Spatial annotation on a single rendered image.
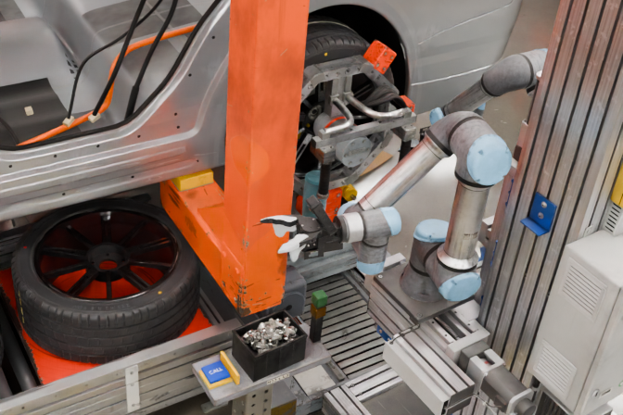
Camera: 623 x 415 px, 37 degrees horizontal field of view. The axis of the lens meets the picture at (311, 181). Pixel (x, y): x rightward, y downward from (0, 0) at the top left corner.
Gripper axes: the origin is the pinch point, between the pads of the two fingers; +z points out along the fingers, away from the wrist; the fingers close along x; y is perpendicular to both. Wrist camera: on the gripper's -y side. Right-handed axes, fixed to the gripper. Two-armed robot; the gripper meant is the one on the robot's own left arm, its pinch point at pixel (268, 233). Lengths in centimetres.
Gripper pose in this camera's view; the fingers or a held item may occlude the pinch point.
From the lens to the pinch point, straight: 230.9
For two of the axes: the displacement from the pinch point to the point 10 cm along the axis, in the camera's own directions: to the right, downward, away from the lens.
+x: -3.4, -4.6, 8.2
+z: -9.4, 1.4, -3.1
